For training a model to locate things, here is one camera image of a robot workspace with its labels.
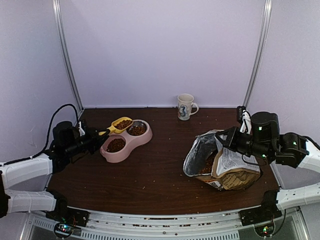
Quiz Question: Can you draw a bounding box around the aluminium corner post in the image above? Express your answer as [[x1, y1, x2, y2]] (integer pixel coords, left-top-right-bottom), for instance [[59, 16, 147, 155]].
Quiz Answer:
[[52, 0, 84, 112], [243, 0, 273, 108]]

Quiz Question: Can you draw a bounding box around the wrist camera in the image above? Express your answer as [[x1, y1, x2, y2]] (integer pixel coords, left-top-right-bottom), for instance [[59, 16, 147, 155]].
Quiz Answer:
[[77, 120, 87, 137], [236, 105, 252, 134]]

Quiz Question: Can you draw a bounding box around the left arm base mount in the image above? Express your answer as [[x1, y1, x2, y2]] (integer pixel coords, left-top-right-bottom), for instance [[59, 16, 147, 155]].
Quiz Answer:
[[45, 190, 90, 240]]

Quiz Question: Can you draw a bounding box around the aluminium corner post left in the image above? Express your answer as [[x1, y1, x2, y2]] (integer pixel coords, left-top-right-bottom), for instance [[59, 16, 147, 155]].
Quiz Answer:
[[52, 0, 84, 112]]

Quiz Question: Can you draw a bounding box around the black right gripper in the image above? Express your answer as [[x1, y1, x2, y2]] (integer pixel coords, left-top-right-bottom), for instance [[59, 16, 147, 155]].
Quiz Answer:
[[216, 125, 273, 161]]

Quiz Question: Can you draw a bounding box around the aluminium corner post right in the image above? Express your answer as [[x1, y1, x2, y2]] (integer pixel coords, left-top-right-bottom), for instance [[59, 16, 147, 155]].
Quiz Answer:
[[243, 0, 273, 108]]

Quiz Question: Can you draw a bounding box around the yellow plastic scoop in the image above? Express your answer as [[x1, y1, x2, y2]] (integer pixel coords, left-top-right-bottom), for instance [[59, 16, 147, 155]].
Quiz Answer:
[[98, 117, 134, 136]]

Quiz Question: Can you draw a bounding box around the brown kibble in bag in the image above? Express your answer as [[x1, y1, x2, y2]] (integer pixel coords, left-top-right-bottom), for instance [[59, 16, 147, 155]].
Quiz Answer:
[[199, 155, 215, 174]]

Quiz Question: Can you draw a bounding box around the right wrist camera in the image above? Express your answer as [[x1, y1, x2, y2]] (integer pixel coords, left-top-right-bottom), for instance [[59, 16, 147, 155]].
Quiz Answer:
[[236, 105, 252, 134]]

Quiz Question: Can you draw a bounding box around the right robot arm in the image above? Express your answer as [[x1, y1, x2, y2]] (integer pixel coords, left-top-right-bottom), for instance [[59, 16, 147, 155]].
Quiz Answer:
[[215, 111, 320, 221]]

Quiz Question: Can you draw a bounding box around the brown kibble in feeder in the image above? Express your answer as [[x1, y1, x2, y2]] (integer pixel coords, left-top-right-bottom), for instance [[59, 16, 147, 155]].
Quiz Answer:
[[106, 138, 126, 153]]

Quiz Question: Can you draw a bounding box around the white patterned ceramic mug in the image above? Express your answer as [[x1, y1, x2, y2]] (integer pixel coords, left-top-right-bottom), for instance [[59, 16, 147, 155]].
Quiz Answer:
[[177, 93, 200, 121]]

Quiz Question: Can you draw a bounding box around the brown kibble in scoop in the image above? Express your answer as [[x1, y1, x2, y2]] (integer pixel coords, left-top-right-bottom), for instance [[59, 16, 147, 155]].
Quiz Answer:
[[114, 120, 133, 130]]

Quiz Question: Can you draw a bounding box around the stainless steel bowl insert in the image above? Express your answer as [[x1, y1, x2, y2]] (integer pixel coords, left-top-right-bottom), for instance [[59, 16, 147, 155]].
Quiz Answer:
[[126, 120, 147, 136]]

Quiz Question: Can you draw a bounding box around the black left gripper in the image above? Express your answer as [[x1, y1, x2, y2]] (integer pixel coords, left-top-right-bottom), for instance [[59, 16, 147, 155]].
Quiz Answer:
[[64, 125, 110, 158]]

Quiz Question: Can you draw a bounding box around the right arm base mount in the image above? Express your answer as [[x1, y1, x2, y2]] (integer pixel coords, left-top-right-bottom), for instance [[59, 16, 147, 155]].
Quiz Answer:
[[239, 190, 283, 239]]

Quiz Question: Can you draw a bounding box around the pink double pet feeder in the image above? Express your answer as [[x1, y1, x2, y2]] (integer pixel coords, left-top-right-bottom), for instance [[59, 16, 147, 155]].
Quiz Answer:
[[100, 119, 153, 163]]

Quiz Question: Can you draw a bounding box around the brown kibble in steel bowl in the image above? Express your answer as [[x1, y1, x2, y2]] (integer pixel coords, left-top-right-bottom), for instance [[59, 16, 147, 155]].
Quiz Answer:
[[128, 125, 146, 136]]

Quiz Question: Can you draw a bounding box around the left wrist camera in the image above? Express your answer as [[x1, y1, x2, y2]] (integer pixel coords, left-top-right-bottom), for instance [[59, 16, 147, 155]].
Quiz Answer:
[[77, 120, 87, 137]]

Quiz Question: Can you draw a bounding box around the pet food bag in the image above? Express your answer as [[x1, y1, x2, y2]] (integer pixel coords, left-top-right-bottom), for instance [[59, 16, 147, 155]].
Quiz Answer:
[[183, 130, 262, 191]]

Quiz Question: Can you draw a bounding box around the black braided left cable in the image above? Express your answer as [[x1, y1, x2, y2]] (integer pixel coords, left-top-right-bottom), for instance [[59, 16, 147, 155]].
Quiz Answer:
[[0, 104, 78, 167]]

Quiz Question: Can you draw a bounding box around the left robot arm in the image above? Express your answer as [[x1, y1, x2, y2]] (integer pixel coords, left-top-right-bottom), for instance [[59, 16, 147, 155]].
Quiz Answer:
[[0, 121, 111, 222]]

